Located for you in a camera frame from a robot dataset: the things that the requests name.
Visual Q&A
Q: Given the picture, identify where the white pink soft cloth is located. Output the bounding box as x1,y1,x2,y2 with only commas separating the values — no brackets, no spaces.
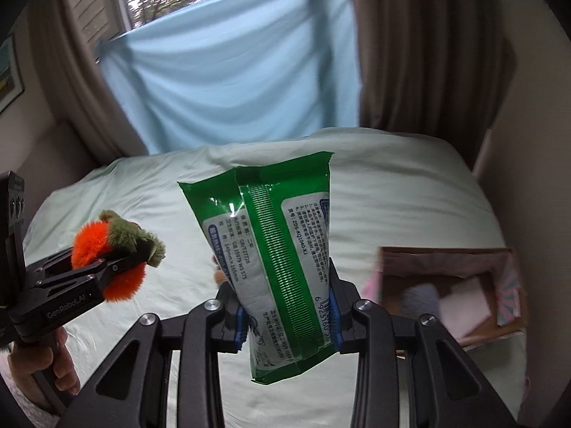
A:
439,276,492,340

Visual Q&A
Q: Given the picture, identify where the framed wall picture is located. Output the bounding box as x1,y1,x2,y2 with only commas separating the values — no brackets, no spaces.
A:
0,35,25,116

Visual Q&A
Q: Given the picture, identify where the light blue hanging cloth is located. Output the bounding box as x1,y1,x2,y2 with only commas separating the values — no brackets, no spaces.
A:
96,0,364,157

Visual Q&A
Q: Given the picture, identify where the orange plush toy green top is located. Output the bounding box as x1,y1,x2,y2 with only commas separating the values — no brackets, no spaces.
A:
71,209,167,302

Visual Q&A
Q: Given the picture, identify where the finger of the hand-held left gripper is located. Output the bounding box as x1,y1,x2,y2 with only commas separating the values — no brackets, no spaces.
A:
36,247,151,299
26,246,76,282

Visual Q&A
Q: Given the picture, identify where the person's left hand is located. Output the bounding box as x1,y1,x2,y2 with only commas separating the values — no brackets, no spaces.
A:
8,326,82,407

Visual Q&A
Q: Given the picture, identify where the grey-blue plush item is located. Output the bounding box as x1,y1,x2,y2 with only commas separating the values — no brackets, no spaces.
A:
400,282,442,322

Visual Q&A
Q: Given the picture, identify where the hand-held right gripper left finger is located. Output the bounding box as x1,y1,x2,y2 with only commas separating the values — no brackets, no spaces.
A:
74,284,245,428

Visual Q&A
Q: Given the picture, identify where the green wet wipes pack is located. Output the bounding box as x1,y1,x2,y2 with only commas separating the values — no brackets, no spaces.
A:
177,151,334,385

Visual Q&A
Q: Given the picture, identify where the bed with pale green sheet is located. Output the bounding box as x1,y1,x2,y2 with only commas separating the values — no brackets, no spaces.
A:
20,127,529,428

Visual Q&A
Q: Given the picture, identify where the patterned cardboard box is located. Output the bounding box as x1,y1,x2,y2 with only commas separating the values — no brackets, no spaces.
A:
360,246,528,358

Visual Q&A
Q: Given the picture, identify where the beige curtain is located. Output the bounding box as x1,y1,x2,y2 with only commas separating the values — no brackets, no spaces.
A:
345,0,518,171
27,0,152,163

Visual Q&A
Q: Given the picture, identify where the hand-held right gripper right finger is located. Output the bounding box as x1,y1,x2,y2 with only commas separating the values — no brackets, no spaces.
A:
327,258,524,428

